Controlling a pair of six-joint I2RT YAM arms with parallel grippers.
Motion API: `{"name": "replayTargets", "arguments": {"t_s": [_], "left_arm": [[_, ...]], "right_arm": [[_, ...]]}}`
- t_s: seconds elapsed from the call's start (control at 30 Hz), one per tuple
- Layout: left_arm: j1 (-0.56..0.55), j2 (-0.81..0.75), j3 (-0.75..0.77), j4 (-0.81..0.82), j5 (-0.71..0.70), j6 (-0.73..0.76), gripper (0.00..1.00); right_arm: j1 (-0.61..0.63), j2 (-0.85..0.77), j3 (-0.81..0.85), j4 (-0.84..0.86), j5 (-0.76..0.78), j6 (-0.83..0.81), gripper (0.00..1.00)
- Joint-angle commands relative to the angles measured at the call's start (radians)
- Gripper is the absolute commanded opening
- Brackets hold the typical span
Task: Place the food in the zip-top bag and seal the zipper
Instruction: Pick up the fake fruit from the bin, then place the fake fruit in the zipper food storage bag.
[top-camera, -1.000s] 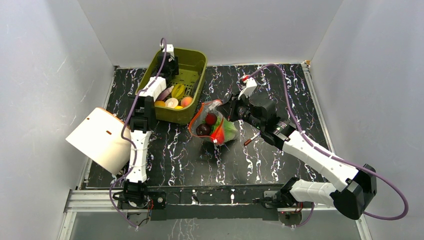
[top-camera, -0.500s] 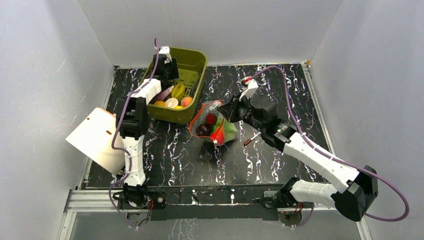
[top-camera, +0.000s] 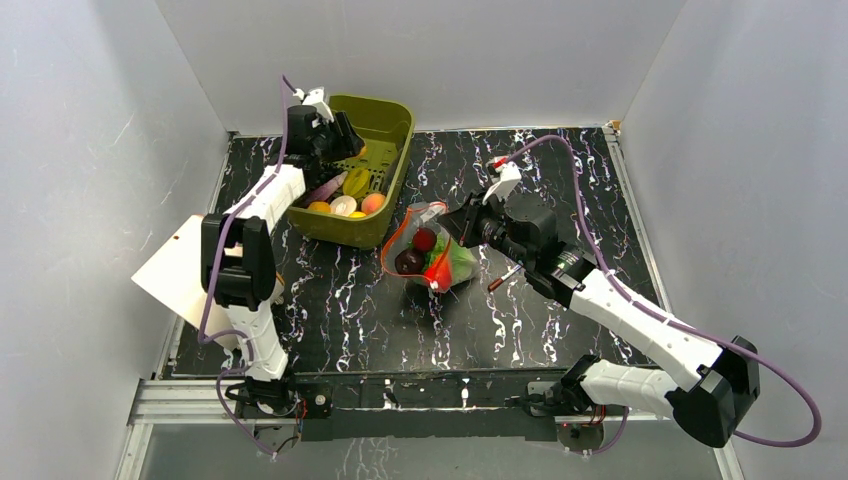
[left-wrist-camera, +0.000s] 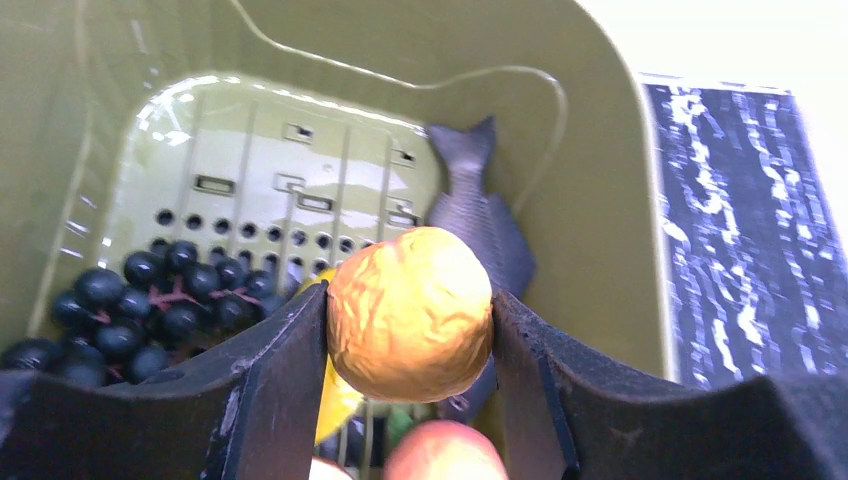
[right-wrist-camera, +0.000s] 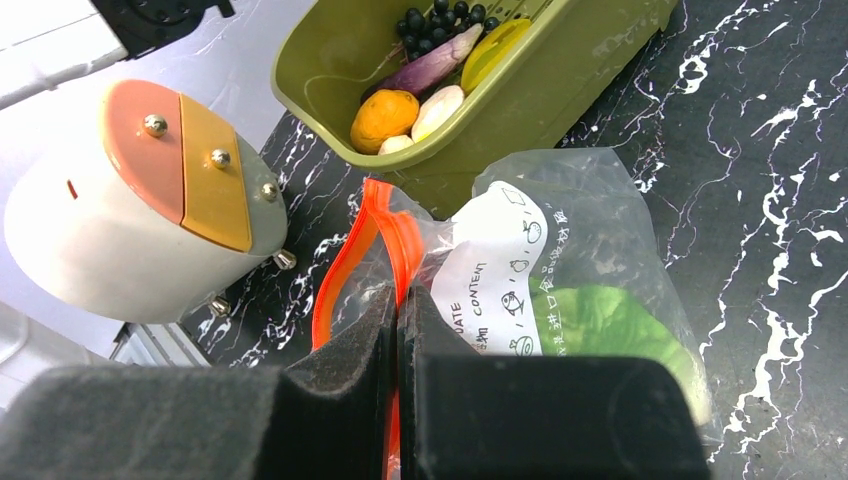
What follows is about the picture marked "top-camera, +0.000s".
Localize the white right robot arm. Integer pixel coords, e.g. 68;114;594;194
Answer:
438;192;759;448

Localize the green lettuce toy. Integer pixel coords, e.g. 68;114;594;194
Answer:
423;233;478;287

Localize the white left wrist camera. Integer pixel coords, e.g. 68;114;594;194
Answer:
293;87;335;123

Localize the yellow starfruit toy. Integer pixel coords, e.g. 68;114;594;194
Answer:
342;167;371;199

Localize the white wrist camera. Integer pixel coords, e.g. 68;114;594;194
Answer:
293;87;335;123
482;156;521;204

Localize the olive green plastic basket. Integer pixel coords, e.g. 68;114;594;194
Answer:
286;94;415;249

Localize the white round slice toy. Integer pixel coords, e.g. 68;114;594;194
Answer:
330;195;358;217

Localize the dark brown plum toy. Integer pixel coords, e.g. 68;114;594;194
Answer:
394;248;427;275

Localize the red cap marker pen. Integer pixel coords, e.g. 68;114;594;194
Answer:
487;264;523;293

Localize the purple sweet potato toy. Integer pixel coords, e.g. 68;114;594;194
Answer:
302;171;348;207

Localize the clear zip bag orange zipper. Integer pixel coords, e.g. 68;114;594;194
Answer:
380;202;479;293

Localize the peach toy fruit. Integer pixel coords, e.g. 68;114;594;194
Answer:
360;192;386;215

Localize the orange toy fruit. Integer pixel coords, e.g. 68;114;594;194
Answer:
307;201;333;214

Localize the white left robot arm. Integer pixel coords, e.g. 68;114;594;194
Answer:
198;105;365;416

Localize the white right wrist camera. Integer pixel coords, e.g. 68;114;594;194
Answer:
482;156;521;204

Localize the red strawberry toy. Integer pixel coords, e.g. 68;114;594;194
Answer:
424;253;453;293

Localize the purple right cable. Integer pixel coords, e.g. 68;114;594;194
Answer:
506;135;823;448

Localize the dark red cherry toy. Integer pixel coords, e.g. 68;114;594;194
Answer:
412;227;438;253

